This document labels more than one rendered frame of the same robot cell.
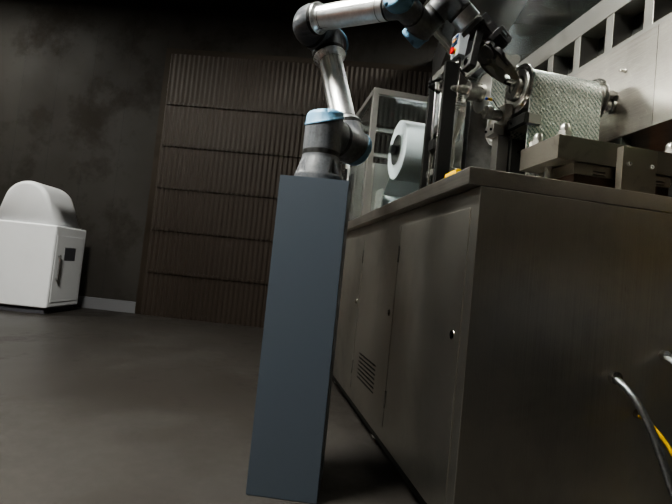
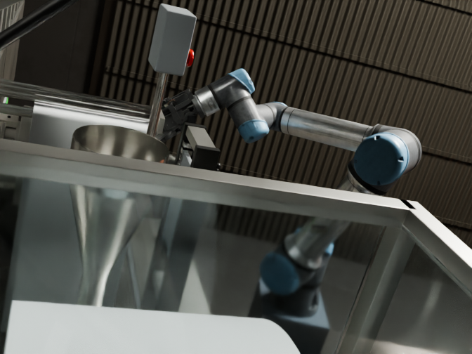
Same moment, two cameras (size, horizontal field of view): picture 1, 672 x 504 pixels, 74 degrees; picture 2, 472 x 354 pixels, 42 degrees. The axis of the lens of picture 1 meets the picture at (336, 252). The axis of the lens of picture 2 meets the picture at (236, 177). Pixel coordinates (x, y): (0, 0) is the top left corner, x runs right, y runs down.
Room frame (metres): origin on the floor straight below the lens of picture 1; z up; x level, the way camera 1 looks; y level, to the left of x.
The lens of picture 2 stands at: (2.94, -0.45, 1.83)
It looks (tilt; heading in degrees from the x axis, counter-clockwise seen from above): 20 degrees down; 171
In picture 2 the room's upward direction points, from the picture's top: 16 degrees clockwise
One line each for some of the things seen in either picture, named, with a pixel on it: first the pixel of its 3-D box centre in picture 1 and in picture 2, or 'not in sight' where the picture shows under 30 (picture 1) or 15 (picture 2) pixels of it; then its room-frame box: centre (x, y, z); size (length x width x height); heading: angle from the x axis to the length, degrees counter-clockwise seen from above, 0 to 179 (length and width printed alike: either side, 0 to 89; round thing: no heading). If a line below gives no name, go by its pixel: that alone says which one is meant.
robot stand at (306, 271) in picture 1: (302, 331); not in sight; (1.37, 0.08, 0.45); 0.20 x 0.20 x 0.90; 87
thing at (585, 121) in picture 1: (563, 133); not in sight; (1.31, -0.63, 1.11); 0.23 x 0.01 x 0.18; 100
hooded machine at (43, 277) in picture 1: (38, 246); not in sight; (4.33, 2.85, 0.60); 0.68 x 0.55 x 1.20; 87
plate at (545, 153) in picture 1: (604, 164); not in sight; (1.20, -0.70, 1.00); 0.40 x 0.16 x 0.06; 100
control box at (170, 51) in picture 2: (458, 46); (175, 41); (1.89, -0.44, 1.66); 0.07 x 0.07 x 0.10; 13
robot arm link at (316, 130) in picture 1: (324, 132); not in sight; (1.37, 0.07, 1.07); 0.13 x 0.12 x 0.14; 143
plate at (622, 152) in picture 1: (637, 170); not in sight; (1.11, -0.73, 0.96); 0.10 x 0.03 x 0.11; 100
